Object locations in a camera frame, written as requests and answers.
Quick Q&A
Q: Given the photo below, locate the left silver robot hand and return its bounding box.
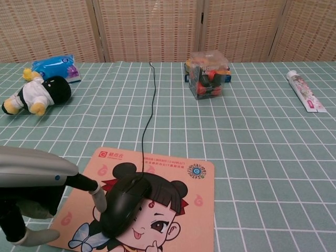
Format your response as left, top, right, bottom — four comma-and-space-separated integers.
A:
0, 145, 108, 247

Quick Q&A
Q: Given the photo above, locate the black computer mouse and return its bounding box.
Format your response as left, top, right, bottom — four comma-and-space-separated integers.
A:
101, 176, 153, 238

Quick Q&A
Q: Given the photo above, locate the cartoon girl mouse pad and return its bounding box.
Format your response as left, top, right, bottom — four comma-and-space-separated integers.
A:
47, 146, 215, 252

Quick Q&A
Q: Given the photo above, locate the black white plush doll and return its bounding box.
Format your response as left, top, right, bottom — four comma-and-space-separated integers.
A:
1, 72, 72, 117

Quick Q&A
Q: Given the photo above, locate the bamboo folding screen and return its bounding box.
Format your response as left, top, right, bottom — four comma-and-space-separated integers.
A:
0, 0, 336, 64

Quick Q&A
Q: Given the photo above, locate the clear plastic toy box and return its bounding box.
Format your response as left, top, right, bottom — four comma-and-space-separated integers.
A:
188, 51, 228, 101

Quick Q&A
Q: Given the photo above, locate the orange blue snack box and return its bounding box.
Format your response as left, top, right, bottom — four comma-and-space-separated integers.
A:
184, 65, 233, 83

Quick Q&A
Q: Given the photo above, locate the green checked tablecloth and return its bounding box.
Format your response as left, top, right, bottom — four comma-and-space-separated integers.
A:
0, 61, 336, 252

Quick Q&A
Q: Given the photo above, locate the white floral toothpaste tube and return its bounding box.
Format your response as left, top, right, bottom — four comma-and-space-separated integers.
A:
286, 70, 328, 113

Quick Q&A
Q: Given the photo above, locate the black mouse cable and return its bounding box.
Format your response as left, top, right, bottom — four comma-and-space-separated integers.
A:
141, 61, 158, 182

